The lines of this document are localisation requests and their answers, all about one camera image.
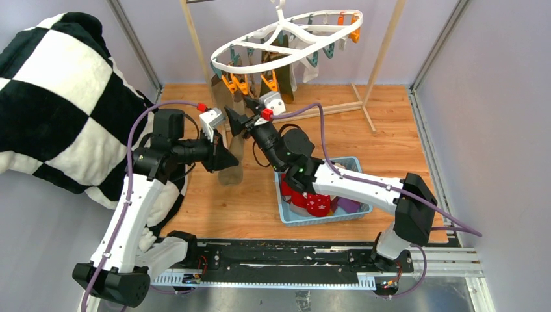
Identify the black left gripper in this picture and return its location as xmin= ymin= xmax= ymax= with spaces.
xmin=173 ymin=127 xmax=239 ymax=173

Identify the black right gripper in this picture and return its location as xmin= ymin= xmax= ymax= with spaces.
xmin=224 ymin=97 xmax=284 ymax=172

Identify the grey striped sock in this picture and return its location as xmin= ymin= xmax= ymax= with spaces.
xmin=288 ymin=203 xmax=312 ymax=217

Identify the light blue plastic basket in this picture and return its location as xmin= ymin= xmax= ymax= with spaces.
xmin=274 ymin=172 xmax=373 ymax=227

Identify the red snowflake sock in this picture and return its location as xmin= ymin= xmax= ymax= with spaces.
xmin=303 ymin=193 xmax=333 ymax=218

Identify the purple orange striped sock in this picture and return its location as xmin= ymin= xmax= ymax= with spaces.
xmin=337 ymin=198 xmax=362 ymax=214

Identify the argyle brown sock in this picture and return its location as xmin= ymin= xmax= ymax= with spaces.
xmin=246 ymin=48 xmax=270 ymax=98

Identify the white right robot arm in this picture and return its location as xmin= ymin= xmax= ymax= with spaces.
xmin=225 ymin=108 xmax=437 ymax=272

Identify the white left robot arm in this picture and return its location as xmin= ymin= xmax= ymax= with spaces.
xmin=73 ymin=105 xmax=238 ymax=311

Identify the white round clip hanger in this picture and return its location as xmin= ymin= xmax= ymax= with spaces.
xmin=210 ymin=1 xmax=363 ymax=75

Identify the green brown striped sock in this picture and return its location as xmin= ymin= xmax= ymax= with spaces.
xmin=261 ymin=52 xmax=294 ymax=104

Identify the white sock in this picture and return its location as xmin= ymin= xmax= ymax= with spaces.
xmin=288 ymin=34 xmax=319 ymax=92

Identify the black white checkered blanket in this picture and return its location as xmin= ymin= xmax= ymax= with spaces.
xmin=0 ymin=12 xmax=189 ymax=238

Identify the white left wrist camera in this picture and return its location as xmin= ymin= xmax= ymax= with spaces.
xmin=196 ymin=103 xmax=225 ymax=143

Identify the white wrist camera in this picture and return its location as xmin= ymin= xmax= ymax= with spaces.
xmin=254 ymin=91 xmax=287 ymax=126
xmin=196 ymin=103 xmax=225 ymax=143

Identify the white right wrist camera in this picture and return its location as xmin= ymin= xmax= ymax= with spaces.
xmin=254 ymin=91 xmax=287 ymax=126

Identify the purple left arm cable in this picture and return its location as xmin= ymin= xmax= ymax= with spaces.
xmin=80 ymin=100 xmax=203 ymax=312

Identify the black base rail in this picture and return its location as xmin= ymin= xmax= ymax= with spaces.
xmin=160 ymin=239 xmax=414 ymax=289

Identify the wooden drying rack frame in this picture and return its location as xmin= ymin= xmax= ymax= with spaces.
xmin=180 ymin=1 xmax=407 ymax=133

